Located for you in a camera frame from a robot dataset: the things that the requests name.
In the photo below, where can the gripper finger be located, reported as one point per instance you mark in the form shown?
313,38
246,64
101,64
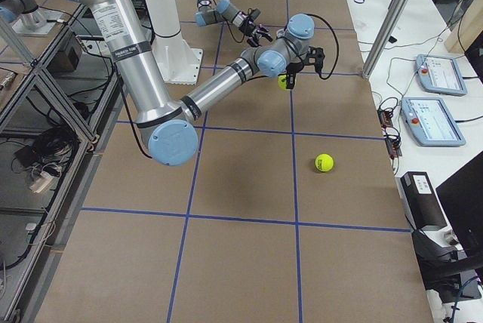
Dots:
263,32
253,40

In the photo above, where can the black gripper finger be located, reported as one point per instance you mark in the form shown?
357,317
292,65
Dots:
290,81

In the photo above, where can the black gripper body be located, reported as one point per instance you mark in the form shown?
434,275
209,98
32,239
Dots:
290,72
249,27

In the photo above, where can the yellow tennis ball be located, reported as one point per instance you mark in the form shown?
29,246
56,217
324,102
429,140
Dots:
324,162
282,82

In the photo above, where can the clear tennis ball can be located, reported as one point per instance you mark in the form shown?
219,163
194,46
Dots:
279,31

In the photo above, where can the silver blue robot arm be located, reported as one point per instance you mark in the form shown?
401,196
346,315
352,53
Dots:
166,124
211,12

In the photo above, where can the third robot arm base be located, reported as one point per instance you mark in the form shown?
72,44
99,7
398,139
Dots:
26,16

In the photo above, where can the small orange circuit board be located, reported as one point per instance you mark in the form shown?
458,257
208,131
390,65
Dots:
385,117

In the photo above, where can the near teach pendant tablet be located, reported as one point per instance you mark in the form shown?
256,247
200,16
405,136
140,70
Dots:
430,122

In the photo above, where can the teach pendant tablet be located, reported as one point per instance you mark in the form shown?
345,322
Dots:
430,122
440,75

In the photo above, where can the far teach pendant tablet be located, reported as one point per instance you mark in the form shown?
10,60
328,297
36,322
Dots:
440,75

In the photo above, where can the black box with label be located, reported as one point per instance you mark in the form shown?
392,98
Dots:
425,210

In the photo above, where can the black computer monitor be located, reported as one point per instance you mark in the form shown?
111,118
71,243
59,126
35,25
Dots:
461,198

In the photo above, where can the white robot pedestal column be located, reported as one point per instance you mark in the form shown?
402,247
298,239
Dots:
177,61

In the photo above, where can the aluminium frame post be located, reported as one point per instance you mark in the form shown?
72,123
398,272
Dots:
394,12

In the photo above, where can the aluminium side frame rack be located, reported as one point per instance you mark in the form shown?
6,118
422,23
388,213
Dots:
39,147

